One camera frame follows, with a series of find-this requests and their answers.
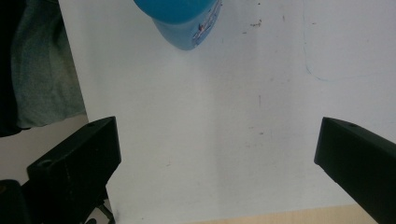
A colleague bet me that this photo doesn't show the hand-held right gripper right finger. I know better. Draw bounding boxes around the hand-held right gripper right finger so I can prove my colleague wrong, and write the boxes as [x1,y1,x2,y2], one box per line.
[313,117,396,224]

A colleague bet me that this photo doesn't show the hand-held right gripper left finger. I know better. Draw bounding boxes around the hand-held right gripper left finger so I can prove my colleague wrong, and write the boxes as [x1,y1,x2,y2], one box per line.
[26,116,122,224]

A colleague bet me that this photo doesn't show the blue plastic bottle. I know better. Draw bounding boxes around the blue plastic bottle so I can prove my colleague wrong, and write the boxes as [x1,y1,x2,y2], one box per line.
[133,0,223,51]

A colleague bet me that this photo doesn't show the grey-green cloth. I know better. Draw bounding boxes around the grey-green cloth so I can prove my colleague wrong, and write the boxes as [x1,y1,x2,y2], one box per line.
[10,0,87,129]

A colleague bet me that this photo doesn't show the dark cloth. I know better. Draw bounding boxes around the dark cloth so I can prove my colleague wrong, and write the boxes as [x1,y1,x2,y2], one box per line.
[0,0,31,138]

